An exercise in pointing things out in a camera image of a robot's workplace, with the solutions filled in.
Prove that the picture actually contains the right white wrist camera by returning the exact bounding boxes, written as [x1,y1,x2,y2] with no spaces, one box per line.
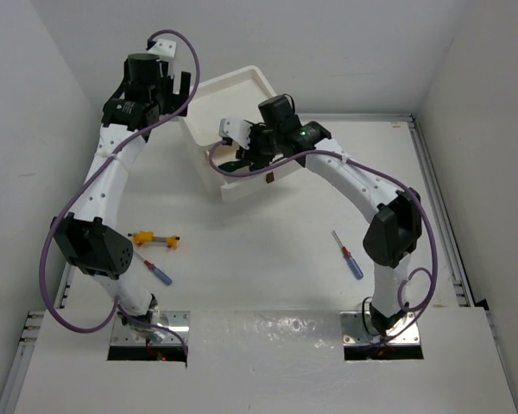
[218,117,252,149]

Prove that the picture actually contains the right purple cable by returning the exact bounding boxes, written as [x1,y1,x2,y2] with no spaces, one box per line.
[207,140,436,350]

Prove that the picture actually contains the red blue screwdriver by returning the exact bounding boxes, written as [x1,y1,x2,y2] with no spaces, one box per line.
[142,259,173,286]
[332,230,363,280]

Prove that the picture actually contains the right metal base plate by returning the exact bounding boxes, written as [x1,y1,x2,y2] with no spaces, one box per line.
[340,310,421,346]

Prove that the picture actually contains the purple cable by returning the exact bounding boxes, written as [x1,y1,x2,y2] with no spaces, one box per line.
[207,140,436,350]
[38,28,199,359]

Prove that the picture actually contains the right red blue screwdriver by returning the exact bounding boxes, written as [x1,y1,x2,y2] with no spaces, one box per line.
[332,230,363,280]

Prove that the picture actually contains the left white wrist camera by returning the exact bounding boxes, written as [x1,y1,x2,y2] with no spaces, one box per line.
[147,38,177,61]

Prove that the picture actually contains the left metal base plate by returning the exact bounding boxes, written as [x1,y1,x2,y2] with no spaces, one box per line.
[110,310,191,347]

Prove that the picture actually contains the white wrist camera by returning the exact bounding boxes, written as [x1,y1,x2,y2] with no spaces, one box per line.
[147,38,177,61]
[218,117,252,149]

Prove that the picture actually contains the yellow clamp tool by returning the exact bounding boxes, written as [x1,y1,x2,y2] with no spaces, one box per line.
[127,230,180,249]

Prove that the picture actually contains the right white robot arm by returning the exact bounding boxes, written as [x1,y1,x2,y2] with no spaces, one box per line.
[219,95,422,336]

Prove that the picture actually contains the white pull-out drawer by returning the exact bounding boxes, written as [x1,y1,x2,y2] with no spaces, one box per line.
[196,136,300,203]

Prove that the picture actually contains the long green screwdriver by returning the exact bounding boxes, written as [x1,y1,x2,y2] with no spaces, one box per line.
[218,160,251,173]

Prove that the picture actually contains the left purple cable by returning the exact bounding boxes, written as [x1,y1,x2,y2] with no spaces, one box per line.
[38,28,199,359]

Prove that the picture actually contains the white front cover board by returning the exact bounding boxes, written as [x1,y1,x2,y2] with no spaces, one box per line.
[16,308,515,413]

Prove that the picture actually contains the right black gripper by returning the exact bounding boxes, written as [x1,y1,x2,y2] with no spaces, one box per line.
[236,121,281,166]

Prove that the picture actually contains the white drawer cabinet box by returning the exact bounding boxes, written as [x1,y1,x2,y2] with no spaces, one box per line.
[180,66,276,176]

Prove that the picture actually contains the left red blue screwdriver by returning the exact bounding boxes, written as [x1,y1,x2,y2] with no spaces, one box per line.
[142,259,173,286]

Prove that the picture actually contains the metal base plate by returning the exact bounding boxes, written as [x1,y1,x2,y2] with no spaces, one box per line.
[110,310,191,347]
[340,310,421,346]

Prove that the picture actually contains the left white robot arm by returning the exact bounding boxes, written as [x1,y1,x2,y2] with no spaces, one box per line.
[54,53,191,325]

